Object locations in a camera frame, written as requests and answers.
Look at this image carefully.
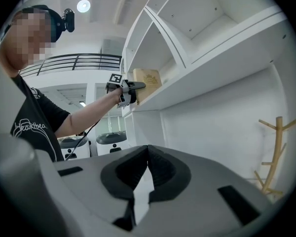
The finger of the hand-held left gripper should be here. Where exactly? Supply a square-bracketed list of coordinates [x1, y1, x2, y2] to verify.
[129, 81, 147, 91]

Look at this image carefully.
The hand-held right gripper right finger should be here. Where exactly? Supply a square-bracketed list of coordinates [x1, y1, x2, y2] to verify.
[137, 144, 280, 237]

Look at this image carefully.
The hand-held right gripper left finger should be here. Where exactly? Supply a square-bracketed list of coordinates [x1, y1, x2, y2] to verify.
[36, 144, 150, 237]

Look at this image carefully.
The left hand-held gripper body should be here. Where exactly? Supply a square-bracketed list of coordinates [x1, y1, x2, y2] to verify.
[106, 73, 139, 109]

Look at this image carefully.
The tan hardcover book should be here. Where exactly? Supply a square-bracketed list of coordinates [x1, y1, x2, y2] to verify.
[132, 68, 163, 105]

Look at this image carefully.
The person's left forearm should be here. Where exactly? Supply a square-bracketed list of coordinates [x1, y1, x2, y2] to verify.
[54, 87, 121, 138]

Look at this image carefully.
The white desk hutch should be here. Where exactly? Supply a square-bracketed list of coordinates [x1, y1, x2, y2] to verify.
[120, 0, 296, 202]

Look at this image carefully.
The white black machine lower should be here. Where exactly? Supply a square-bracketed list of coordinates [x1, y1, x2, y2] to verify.
[58, 136, 91, 161]

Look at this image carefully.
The white black machine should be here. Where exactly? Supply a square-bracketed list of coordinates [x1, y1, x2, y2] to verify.
[96, 132, 128, 157]
[58, 136, 91, 161]

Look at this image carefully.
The white black machine upper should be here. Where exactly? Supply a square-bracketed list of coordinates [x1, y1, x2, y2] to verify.
[96, 132, 128, 157]

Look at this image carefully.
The black balcony railing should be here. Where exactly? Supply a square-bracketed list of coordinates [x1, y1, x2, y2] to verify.
[19, 53, 123, 77]

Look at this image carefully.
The person's black t-shirt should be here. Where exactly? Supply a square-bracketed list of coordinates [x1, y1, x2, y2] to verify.
[9, 74, 72, 163]

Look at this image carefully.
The wooden mug tree stand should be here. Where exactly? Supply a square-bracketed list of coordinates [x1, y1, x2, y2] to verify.
[254, 116, 296, 202]

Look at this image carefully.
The round ceiling light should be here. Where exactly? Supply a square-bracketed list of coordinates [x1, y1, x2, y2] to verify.
[76, 0, 91, 13]

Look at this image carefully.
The person's head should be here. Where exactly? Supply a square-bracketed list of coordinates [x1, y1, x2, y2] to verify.
[0, 6, 57, 79]

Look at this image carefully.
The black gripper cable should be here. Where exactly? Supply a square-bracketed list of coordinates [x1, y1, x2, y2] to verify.
[65, 118, 102, 161]

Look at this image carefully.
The black head-worn camera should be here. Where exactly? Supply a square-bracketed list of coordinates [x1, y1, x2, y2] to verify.
[61, 8, 76, 33]

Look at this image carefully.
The black head-mounted camera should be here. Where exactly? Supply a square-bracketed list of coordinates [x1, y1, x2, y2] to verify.
[31, 4, 65, 43]

